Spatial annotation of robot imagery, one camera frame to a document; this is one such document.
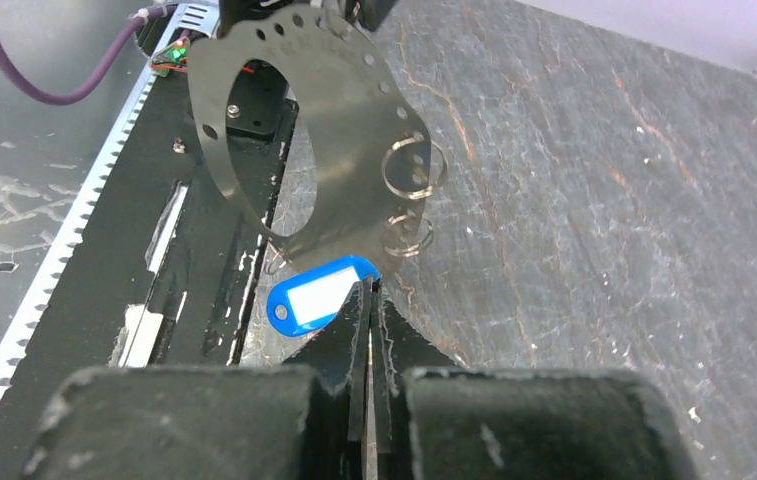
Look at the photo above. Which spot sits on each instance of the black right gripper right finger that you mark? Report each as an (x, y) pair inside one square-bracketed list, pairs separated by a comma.
[(436, 419)]

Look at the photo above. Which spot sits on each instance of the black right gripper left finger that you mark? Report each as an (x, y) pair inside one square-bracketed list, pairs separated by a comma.
[(303, 419)]

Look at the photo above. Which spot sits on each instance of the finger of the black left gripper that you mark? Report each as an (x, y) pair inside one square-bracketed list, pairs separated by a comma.
[(345, 15)]

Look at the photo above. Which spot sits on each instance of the blue tag key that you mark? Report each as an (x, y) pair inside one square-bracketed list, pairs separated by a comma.
[(309, 301)]

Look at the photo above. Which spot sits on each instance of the silver metal key holder plate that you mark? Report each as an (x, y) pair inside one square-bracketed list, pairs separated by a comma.
[(372, 150)]

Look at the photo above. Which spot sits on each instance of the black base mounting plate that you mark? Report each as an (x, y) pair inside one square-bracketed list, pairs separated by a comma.
[(164, 273)]

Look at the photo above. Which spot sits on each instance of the white toothed cable duct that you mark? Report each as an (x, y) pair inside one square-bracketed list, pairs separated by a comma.
[(54, 160)]

